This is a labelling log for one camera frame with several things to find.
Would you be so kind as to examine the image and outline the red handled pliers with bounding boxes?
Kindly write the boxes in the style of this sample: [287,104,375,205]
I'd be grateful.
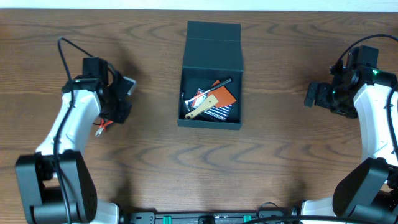
[95,119,113,137]

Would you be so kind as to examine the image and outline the hammer with black grip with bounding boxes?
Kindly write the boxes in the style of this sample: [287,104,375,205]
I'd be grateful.
[181,78,233,116]

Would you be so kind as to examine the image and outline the blue precision screwdriver set case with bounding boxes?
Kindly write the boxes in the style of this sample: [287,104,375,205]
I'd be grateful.
[188,87,236,121]

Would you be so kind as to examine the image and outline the orange scraper wooden handle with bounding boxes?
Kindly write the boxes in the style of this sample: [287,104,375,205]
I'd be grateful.
[184,80,238,120]

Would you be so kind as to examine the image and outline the dark green box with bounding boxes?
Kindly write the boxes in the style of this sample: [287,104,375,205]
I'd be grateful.
[177,21,244,130]

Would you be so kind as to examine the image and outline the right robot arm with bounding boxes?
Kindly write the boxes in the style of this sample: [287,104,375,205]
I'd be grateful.
[294,68,397,223]

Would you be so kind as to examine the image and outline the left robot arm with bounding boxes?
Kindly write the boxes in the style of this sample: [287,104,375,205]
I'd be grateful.
[15,73,136,224]

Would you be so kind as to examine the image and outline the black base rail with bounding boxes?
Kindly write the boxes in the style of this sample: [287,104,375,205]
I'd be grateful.
[121,202,312,224]

